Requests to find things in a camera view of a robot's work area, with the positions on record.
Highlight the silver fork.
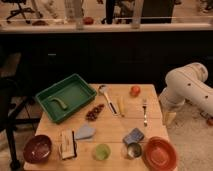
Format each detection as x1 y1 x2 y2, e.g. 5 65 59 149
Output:
142 99 148 127

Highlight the orange plate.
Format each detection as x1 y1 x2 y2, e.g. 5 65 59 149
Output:
144 137 178 171

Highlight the blue sponge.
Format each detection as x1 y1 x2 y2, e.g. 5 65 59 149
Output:
123 128 144 145

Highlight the silver spoon with white handle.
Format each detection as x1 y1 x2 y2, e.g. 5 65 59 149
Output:
98 84 117 115

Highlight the dark red grape bunch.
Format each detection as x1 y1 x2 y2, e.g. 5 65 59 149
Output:
85 104 105 121

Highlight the red tomato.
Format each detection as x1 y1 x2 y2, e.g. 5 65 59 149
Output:
130 85 141 97

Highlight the small metal cup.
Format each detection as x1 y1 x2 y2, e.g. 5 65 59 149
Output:
127 143 142 159

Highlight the black chair at left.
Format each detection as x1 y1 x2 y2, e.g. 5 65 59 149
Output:
0 51 43 171

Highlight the dark red bowl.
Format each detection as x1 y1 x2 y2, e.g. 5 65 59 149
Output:
23 135 52 164

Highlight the green cup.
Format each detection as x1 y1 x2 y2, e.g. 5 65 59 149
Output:
92 144 111 161

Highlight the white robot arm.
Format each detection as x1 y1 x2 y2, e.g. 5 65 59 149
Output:
159 62 213 125

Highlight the green plastic tray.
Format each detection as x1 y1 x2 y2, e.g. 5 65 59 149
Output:
36 74 97 124

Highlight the green pepper in tray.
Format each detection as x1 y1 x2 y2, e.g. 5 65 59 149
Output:
50 97 68 110

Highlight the black office chair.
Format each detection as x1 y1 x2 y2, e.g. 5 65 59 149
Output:
0 0 43 24

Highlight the light blue cloth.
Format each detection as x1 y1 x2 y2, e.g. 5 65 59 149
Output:
75 124 95 140

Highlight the yellow banana piece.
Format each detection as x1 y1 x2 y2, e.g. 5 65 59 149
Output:
117 96 125 117

